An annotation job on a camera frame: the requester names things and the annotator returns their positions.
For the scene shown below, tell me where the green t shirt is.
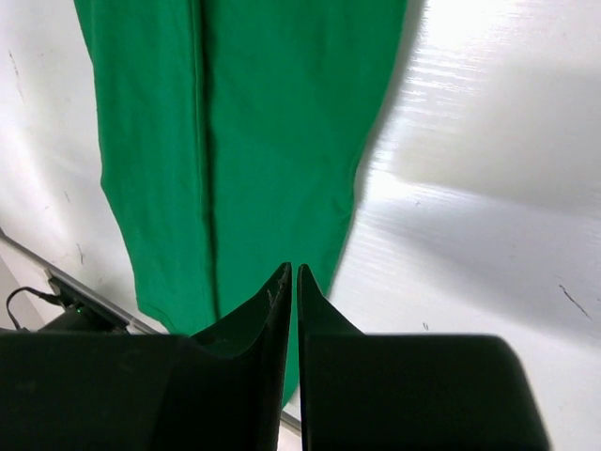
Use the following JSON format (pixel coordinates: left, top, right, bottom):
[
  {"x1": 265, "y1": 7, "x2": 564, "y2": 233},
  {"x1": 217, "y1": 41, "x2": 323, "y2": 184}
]
[{"x1": 73, "y1": 0, "x2": 422, "y2": 410}]

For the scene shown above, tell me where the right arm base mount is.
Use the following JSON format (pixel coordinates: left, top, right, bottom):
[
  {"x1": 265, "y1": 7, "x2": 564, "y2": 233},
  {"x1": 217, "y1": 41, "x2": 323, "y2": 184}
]
[{"x1": 1, "y1": 230, "x2": 165, "y2": 334}]

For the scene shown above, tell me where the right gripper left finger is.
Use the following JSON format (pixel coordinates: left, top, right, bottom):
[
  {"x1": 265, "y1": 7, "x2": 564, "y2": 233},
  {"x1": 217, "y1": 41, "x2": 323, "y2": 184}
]
[{"x1": 1, "y1": 263, "x2": 292, "y2": 450}]

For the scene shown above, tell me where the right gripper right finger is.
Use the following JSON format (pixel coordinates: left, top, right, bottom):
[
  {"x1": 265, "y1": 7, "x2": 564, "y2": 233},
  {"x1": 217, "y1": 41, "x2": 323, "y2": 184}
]
[{"x1": 297, "y1": 266, "x2": 550, "y2": 450}]

